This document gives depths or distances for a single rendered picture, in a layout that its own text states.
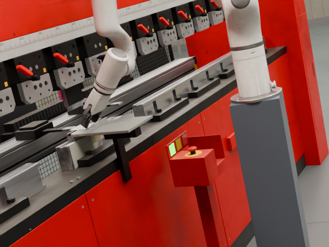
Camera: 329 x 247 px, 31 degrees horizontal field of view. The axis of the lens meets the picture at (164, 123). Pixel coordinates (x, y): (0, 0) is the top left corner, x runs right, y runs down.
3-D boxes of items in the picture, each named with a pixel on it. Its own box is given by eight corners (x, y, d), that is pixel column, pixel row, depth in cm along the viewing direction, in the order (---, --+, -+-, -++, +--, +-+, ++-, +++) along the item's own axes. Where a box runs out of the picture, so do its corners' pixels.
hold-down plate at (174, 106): (160, 121, 272) (159, 114, 271) (151, 122, 274) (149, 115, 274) (189, 103, 296) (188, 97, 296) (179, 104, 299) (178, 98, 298)
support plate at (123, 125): (129, 133, 214) (128, 130, 213) (71, 137, 227) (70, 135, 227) (152, 117, 229) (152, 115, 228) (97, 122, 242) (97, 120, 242)
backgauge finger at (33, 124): (65, 136, 232) (61, 124, 231) (15, 140, 245) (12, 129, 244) (83, 127, 242) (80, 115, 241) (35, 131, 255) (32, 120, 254)
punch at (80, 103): (70, 111, 229) (63, 87, 227) (65, 111, 230) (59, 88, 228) (85, 104, 237) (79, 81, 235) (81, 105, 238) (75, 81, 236)
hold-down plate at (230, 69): (227, 78, 338) (226, 73, 337) (219, 79, 341) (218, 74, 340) (246, 66, 363) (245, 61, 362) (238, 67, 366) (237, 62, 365)
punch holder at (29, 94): (27, 105, 204) (13, 58, 200) (9, 107, 208) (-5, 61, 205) (54, 93, 216) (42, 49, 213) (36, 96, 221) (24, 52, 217)
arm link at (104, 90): (104, 73, 229) (102, 79, 230) (91, 78, 221) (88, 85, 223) (121, 85, 227) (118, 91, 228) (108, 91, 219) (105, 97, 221)
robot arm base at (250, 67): (283, 86, 227) (274, 38, 223) (280, 98, 210) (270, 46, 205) (234, 94, 233) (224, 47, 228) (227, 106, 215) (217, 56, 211)
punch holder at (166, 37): (164, 46, 287) (156, 12, 283) (149, 49, 291) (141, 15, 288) (178, 40, 300) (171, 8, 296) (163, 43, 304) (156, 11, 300)
